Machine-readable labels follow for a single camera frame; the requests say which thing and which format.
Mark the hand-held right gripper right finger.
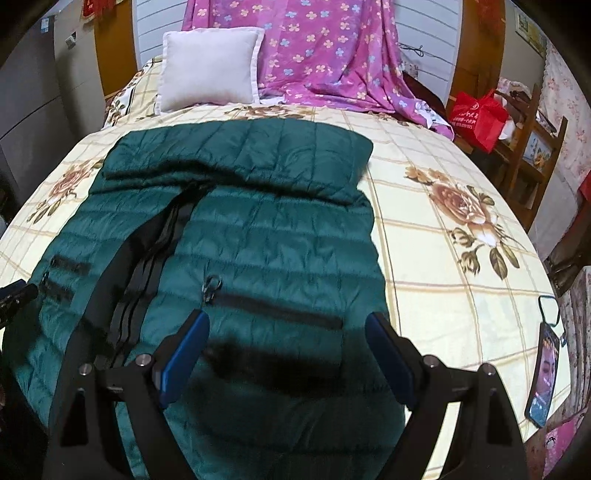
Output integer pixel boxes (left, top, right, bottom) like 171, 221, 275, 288
364, 312, 528, 480

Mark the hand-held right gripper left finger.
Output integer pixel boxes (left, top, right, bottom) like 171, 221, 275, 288
43, 309, 210, 480

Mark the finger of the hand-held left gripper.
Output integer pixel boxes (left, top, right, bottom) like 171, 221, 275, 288
0, 279, 40, 315

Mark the dark green puffer jacket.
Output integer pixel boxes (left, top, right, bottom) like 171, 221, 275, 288
2, 119, 408, 480

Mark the bed with floral checked sheet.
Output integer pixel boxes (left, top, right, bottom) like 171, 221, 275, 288
0, 55, 578, 480

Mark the smartphone with black case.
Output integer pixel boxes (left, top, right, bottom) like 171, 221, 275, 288
524, 294, 562, 429

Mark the floral fabric cover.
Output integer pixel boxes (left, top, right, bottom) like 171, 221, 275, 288
547, 268, 591, 467

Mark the grey wardrobe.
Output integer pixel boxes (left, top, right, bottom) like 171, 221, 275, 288
0, 14, 112, 197

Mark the dark brown bag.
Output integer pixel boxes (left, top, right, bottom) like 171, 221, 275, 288
544, 233, 591, 297

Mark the wooden chair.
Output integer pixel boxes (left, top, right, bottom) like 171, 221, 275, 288
495, 83, 569, 234

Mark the red shopping bag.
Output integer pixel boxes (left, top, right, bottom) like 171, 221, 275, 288
447, 89, 509, 154

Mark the white square pillow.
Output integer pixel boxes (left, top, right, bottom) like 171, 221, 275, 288
154, 27, 267, 116

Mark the pale pink cloth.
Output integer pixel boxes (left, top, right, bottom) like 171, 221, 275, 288
496, 76, 532, 100

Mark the pale floral curtain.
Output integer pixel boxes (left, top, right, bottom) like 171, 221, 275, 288
539, 41, 591, 197

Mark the pink floral blanket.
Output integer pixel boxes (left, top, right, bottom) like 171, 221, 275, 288
181, 0, 456, 139

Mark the white panelled wooden headboard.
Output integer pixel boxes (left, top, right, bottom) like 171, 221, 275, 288
95, 0, 507, 126

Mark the framed wall picture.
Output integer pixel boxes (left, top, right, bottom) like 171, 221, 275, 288
514, 11, 548, 59

